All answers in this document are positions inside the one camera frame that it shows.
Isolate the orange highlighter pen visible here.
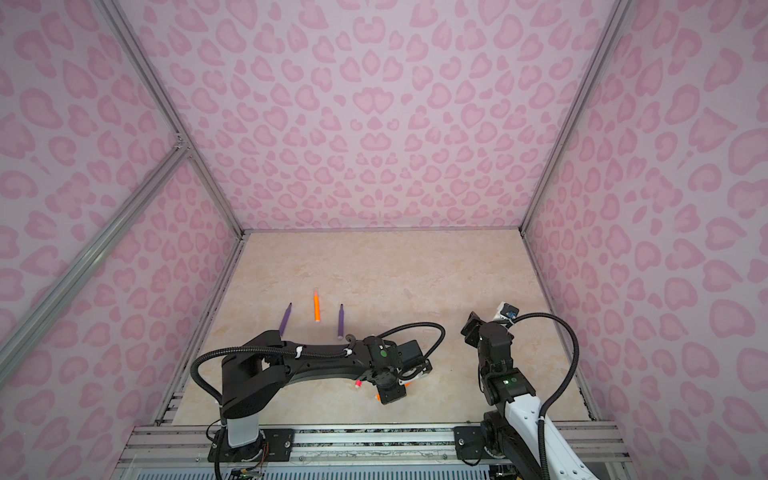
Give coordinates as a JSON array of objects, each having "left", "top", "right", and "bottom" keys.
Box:
[
  {"left": 375, "top": 379, "right": 414, "bottom": 405},
  {"left": 313, "top": 297, "right": 322, "bottom": 322}
]

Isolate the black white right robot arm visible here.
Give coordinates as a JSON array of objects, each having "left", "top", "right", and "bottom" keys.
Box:
[{"left": 461, "top": 312, "right": 595, "bottom": 479}]

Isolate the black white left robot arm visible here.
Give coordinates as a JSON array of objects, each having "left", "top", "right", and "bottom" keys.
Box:
[{"left": 218, "top": 324, "right": 445, "bottom": 449}]

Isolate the purple marker pen right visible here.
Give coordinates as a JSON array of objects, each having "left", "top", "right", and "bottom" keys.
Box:
[{"left": 337, "top": 304, "right": 345, "bottom": 341}]

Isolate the purple marker pen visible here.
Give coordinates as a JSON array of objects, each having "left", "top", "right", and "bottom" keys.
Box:
[
  {"left": 279, "top": 303, "right": 292, "bottom": 335},
  {"left": 337, "top": 304, "right": 345, "bottom": 341}
]

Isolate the purple marker pen left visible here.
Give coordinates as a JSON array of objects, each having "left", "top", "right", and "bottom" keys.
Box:
[{"left": 279, "top": 303, "right": 292, "bottom": 335}]

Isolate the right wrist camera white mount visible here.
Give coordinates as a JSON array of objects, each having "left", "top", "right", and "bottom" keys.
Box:
[{"left": 493, "top": 302, "right": 520, "bottom": 325}]

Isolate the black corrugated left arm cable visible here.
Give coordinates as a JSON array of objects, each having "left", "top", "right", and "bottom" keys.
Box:
[{"left": 189, "top": 321, "right": 448, "bottom": 415}]

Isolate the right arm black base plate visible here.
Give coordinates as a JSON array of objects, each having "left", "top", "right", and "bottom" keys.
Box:
[{"left": 452, "top": 424, "right": 492, "bottom": 465}]

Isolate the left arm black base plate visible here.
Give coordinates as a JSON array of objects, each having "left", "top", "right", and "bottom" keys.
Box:
[{"left": 207, "top": 428, "right": 295, "bottom": 463}]

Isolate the aluminium front rail frame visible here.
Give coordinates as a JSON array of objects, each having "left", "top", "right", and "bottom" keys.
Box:
[{"left": 110, "top": 422, "right": 637, "bottom": 480}]

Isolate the diagonal aluminium wall strut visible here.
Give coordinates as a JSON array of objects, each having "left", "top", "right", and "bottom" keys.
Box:
[{"left": 1, "top": 140, "right": 188, "bottom": 385}]

